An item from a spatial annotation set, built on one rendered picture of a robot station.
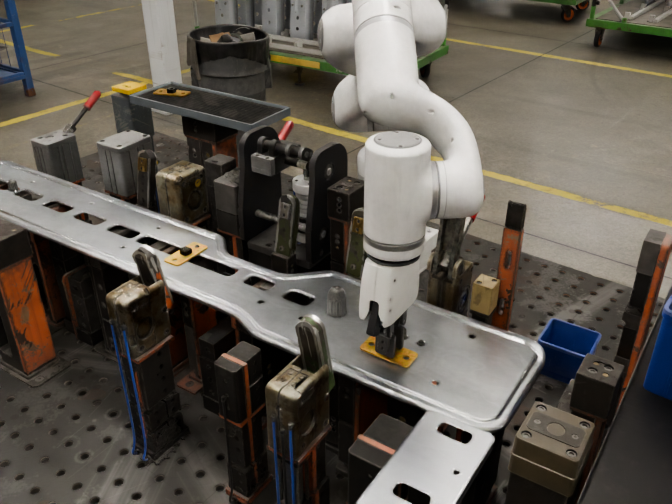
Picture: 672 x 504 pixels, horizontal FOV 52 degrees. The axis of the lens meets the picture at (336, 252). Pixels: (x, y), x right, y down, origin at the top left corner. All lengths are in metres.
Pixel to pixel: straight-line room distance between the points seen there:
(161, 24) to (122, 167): 3.68
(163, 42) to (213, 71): 1.11
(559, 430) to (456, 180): 0.33
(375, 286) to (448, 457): 0.24
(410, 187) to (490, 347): 0.33
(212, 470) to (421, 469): 0.52
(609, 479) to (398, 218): 0.40
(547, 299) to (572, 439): 0.93
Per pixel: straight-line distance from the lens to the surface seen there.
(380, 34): 1.02
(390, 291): 0.94
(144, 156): 1.53
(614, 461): 0.92
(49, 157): 1.79
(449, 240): 1.15
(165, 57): 5.26
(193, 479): 1.31
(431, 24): 1.23
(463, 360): 1.06
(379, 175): 0.87
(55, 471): 1.39
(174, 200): 1.48
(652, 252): 1.04
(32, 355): 1.58
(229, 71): 4.16
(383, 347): 1.03
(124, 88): 1.79
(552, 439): 0.88
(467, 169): 0.90
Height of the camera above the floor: 1.66
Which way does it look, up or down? 30 degrees down
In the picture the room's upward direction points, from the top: straight up
